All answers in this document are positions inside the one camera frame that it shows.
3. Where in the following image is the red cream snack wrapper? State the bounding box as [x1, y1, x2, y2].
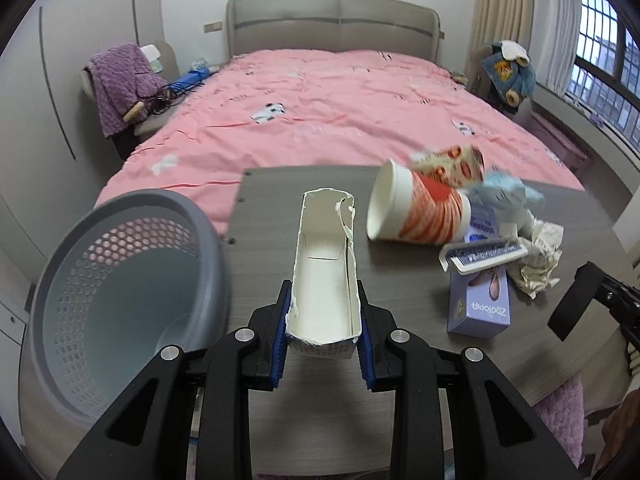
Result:
[411, 144, 485, 188]

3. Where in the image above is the grey perforated trash basket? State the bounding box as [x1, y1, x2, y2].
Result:
[28, 187, 232, 430]

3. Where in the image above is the crumpled white paper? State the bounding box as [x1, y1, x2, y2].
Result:
[506, 218, 564, 299]

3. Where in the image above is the pink fluffy cushion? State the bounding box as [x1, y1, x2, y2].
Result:
[533, 375, 585, 467]

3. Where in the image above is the purple Zootopia box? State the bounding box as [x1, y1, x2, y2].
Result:
[447, 204, 511, 339]

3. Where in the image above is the pink storage box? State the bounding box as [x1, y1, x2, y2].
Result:
[525, 113, 590, 172]

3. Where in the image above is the light blue wet-wipe pack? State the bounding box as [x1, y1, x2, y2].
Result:
[464, 170, 544, 228]

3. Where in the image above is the white blue tray lid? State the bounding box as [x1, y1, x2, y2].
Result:
[438, 238, 528, 275]

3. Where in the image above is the red white paper cup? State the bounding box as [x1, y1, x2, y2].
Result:
[367, 160, 471, 246]

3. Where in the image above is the window with grille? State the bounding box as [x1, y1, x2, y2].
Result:
[567, 0, 639, 151]

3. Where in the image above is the chair right of bed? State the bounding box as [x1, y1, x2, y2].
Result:
[468, 40, 536, 116]

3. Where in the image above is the white sheer curtain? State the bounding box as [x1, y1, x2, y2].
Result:
[528, 0, 582, 98]

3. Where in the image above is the beige curtain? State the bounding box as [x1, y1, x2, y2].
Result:
[469, 0, 534, 54]

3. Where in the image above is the grey chair left of bed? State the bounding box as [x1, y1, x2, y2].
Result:
[80, 64, 169, 160]

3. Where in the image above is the pink bed duvet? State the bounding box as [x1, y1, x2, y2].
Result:
[99, 50, 579, 232]

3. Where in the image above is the grey padded headboard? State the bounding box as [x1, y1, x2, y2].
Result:
[226, 0, 445, 63]

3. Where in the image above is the purple knitted blanket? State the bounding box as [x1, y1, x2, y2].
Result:
[86, 44, 167, 138]

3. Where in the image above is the white baby bottle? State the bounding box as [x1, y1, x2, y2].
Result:
[140, 44, 163, 74]

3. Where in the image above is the wooden handle brush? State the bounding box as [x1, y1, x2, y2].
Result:
[122, 101, 145, 122]

